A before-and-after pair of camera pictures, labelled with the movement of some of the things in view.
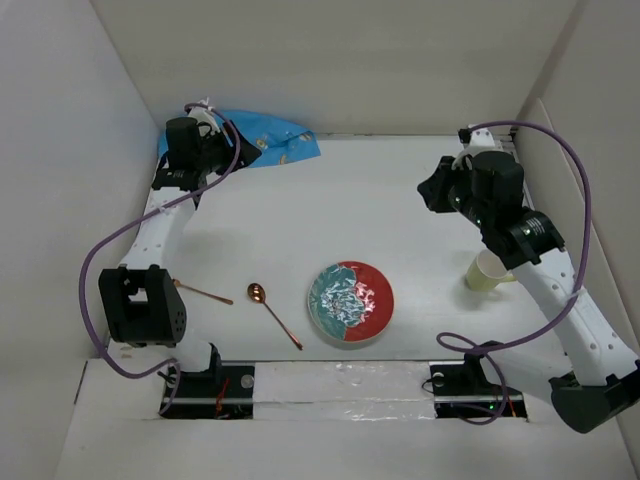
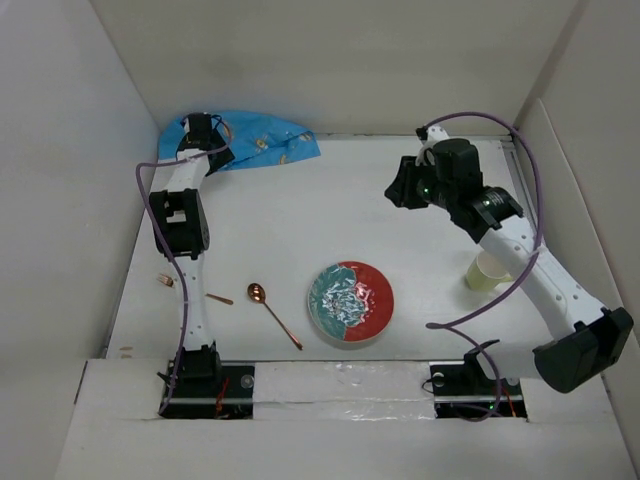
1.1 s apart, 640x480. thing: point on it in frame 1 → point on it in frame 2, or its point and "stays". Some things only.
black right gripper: x=433 y=188 → x=401 y=188
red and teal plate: x=350 y=300 stays
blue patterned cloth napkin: x=276 y=141 stays
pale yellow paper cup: x=486 y=272 stays
